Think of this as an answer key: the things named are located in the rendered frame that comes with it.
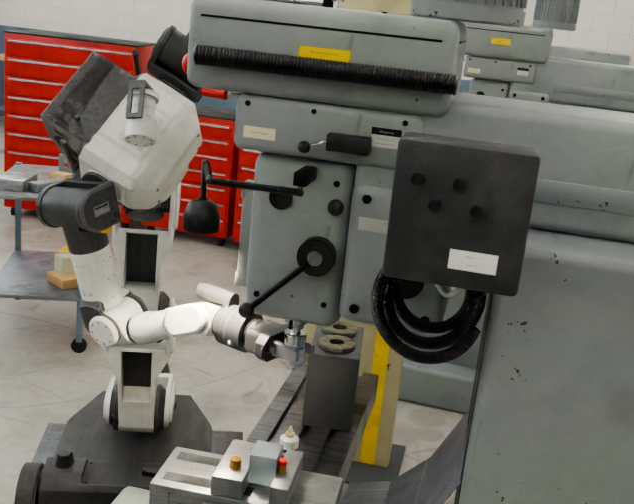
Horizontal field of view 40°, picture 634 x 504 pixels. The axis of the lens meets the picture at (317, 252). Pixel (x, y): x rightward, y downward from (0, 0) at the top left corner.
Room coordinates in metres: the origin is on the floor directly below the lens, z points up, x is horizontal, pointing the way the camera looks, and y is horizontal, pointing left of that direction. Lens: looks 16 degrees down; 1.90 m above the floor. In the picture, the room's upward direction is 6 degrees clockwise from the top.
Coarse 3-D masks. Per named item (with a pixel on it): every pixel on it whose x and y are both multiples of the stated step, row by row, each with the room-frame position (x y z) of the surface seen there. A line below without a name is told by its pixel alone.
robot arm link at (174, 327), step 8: (192, 304) 1.72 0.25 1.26; (200, 304) 1.73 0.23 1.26; (168, 312) 1.74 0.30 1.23; (176, 312) 1.73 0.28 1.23; (184, 312) 1.72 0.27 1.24; (192, 312) 1.71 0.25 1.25; (200, 312) 1.70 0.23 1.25; (168, 320) 1.74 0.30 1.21; (176, 320) 1.73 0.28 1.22; (184, 320) 1.72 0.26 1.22; (192, 320) 1.71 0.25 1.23; (200, 320) 1.70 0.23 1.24; (208, 320) 1.71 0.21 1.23; (168, 328) 1.74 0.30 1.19; (176, 328) 1.72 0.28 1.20; (184, 328) 1.71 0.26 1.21; (192, 328) 1.70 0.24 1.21; (200, 328) 1.70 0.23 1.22; (176, 336) 1.73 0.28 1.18
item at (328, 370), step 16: (320, 336) 1.99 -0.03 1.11; (336, 336) 1.96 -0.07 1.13; (352, 336) 2.00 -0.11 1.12; (320, 352) 1.88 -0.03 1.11; (336, 352) 1.88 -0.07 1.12; (352, 352) 1.90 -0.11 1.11; (320, 368) 1.87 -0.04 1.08; (336, 368) 1.87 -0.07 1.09; (352, 368) 1.87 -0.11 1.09; (320, 384) 1.87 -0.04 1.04; (336, 384) 1.87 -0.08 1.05; (352, 384) 1.87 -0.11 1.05; (304, 400) 1.87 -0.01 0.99; (320, 400) 1.87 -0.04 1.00; (336, 400) 1.87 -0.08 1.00; (352, 400) 1.87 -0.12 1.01; (304, 416) 1.87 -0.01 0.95; (320, 416) 1.87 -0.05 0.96; (336, 416) 1.87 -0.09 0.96; (352, 416) 1.87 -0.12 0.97
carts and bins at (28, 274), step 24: (24, 168) 4.81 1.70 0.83; (48, 168) 4.88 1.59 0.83; (0, 192) 4.20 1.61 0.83; (24, 192) 4.26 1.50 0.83; (24, 264) 4.66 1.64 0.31; (48, 264) 4.70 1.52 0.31; (0, 288) 4.23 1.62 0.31; (24, 288) 4.27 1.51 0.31; (48, 288) 4.31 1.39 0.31; (72, 288) 4.35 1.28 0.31
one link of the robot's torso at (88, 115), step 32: (96, 64) 1.99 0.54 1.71; (64, 96) 1.94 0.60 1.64; (96, 96) 1.95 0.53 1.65; (160, 96) 1.97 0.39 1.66; (64, 128) 1.90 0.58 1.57; (96, 128) 1.91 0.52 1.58; (160, 128) 1.93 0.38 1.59; (192, 128) 1.98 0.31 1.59; (96, 160) 1.88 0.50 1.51; (128, 160) 1.88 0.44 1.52; (160, 160) 1.91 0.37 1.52; (128, 192) 1.88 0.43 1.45; (160, 192) 1.96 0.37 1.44
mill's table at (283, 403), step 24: (288, 384) 2.09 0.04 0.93; (360, 384) 2.14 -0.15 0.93; (288, 408) 1.98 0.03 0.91; (360, 408) 2.00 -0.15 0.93; (264, 432) 1.82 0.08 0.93; (312, 432) 1.84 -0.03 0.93; (336, 432) 1.86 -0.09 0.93; (360, 432) 1.96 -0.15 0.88; (312, 456) 1.73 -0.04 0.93; (336, 456) 1.74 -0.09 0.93
